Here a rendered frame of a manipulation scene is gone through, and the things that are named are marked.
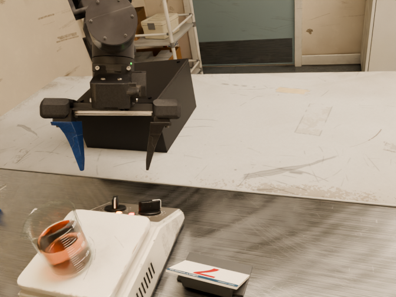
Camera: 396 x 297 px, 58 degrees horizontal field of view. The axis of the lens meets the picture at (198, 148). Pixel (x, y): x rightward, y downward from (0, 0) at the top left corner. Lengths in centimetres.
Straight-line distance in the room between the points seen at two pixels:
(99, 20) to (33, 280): 29
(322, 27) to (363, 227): 284
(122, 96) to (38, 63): 199
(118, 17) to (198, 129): 40
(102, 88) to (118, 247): 19
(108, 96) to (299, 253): 32
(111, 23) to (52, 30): 212
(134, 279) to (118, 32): 28
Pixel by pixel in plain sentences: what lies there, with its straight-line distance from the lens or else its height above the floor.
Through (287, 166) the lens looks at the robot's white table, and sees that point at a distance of 65.
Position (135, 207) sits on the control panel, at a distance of 56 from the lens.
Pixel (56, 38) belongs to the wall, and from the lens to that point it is 257.
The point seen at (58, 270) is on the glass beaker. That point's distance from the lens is 43.
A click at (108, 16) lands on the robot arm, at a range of 44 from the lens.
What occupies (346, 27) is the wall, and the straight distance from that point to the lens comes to 332.
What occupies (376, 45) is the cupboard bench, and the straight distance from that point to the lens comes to 276.
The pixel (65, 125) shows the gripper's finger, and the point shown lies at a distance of 51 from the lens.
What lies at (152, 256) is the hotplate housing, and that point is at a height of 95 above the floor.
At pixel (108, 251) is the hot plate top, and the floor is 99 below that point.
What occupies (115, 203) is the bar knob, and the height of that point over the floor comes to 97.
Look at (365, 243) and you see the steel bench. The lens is 54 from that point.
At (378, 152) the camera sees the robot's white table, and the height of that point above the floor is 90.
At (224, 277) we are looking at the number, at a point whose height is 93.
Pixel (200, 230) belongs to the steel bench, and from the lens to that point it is 55.
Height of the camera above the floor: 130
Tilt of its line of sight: 33 degrees down
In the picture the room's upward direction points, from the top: 10 degrees counter-clockwise
